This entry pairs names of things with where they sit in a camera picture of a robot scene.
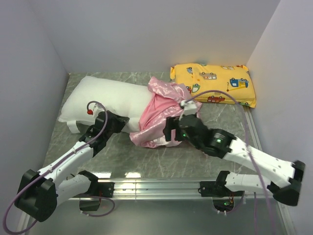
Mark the white pillow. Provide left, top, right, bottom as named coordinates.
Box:
left=58, top=76, right=152, bottom=133

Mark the pink pillowcase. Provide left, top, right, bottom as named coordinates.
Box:
left=130, top=76, right=191, bottom=148

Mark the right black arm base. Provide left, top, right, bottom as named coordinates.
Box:
left=198, top=181, right=245, bottom=216

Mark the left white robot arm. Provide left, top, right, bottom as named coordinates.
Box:
left=14, top=111, right=130, bottom=222

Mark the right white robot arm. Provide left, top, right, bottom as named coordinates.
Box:
left=163, top=115, right=306, bottom=206

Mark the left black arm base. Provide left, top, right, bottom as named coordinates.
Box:
left=78, top=182, right=115, bottom=217

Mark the yellow cartoon print pillow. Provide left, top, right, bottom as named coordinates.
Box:
left=170, top=63, right=256, bottom=108

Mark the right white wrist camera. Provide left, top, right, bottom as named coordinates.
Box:
left=179, top=100, right=198, bottom=120

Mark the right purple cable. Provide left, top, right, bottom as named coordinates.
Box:
left=184, top=90, right=277, bottom=235

